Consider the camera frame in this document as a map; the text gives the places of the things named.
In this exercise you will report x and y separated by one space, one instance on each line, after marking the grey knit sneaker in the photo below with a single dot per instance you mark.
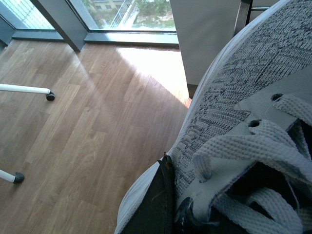
245 146

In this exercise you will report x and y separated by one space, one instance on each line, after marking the white chair with casters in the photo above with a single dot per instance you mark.
50 96

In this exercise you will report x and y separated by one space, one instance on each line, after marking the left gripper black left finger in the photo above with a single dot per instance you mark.
154 214

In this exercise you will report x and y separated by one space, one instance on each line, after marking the black metal shoe rack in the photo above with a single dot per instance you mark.
244 14

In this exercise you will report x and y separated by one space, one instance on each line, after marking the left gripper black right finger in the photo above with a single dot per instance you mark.
184 222

